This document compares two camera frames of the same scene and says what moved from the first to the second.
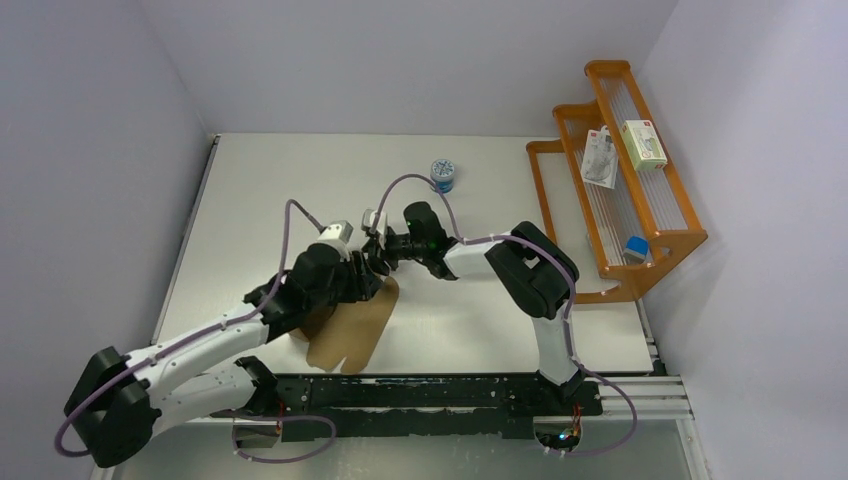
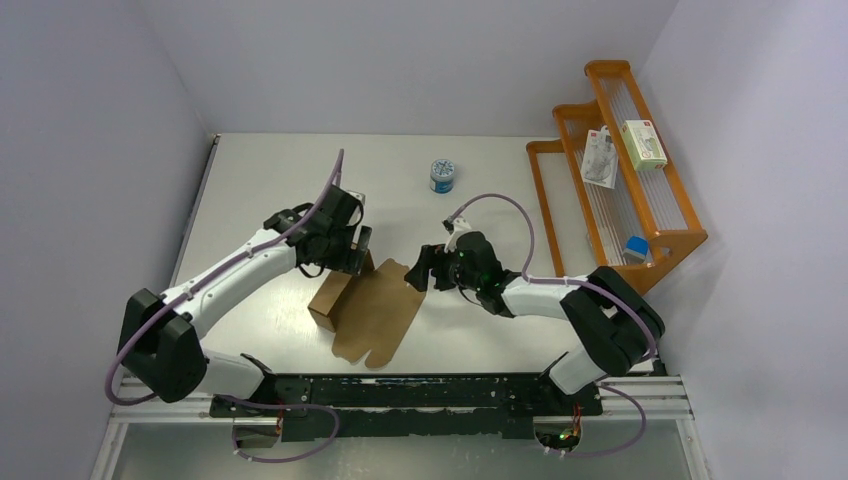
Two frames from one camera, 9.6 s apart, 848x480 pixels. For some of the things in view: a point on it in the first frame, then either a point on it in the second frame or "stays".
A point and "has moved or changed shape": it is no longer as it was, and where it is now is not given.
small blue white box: [636, 250] stays
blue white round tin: [442, 174] stays
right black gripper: [376, 256] to [418, 276]
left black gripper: [363, 283] to [350, 260]
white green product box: [643, 145] stays
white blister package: [599, 164] stays
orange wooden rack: [610, 190] stays
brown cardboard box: [349, 331] has moved or changed shape
